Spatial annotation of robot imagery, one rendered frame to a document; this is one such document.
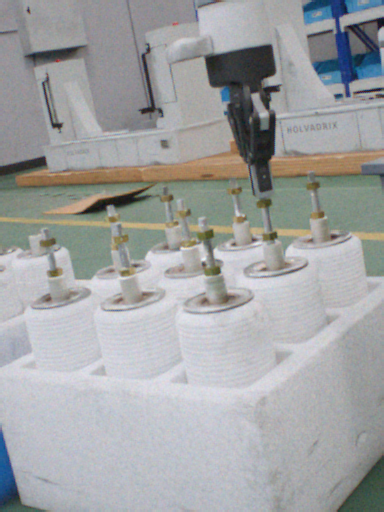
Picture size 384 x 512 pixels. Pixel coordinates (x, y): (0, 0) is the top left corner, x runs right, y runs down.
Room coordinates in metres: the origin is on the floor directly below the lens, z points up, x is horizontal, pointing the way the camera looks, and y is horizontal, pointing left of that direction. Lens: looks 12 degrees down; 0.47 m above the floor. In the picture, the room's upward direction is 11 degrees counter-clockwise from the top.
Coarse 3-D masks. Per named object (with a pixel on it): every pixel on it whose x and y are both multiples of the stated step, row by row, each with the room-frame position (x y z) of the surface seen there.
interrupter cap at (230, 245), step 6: (252, 234) 1.07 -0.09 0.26; (258, 234) 1.06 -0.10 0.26; (228, 240) 1.06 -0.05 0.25; (234, 240) 1.06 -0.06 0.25; (252, 240) 1.05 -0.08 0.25; (258, 240) 1.03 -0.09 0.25; (222, 246) 1.03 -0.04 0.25; (228, 246) 1.03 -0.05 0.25; (234, 246) 1.03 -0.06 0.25; (240, 246) 1.01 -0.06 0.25; (246, 246) 1.00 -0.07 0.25; (252, 246) 1.00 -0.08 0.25; (258, 246) 1.00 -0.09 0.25
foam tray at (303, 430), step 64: (0, 384) 0.90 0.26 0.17; (64, 384) 0.83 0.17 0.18; (128, 384) 0.78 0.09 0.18; (192, 384) 0.74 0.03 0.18; (256, 384) 0.71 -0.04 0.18; (320, 384) 0.76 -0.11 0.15; (64, 448) 0.84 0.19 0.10; (128, 448) 0.78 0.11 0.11; (192, 448) 0.72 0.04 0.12; (256, 448) 0.67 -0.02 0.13; (320, 448) 0.75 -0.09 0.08
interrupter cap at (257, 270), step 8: (256, 264) 0.89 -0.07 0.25; (264, 264) 0.89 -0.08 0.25; (288, 264) 0.87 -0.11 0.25; (296, 264) 0.85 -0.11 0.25; (304, 264) 0.85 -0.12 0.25; (248, 272) 0.86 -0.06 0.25; (256, 272) 0.85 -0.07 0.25; (264, 272) 0.85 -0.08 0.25; (272, 272) 0.84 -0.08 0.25; (280, 272) 0.83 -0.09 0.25; (288, 272) 0.83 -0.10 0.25
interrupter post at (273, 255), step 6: (264, 246) 0.86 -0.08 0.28; (270, 246) 0.86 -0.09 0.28; (276, 246) 0.86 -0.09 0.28; (264, 252) 0.86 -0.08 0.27; (270, 252) 0.86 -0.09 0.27; (276, 252) 0.86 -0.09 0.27; (282, 252) 0.86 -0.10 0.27; (264, 258) 0.87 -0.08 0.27; (270, 258) 0.86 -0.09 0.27; (276, 258) 0.86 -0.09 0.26; (282, 258) 0.86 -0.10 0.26; (270, 264) 0.86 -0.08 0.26; (276, 264) 0.86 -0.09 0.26; (282, 264) 0.86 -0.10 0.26; (270, 270) 0.86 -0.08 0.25; (276, 270) 0.86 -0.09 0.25
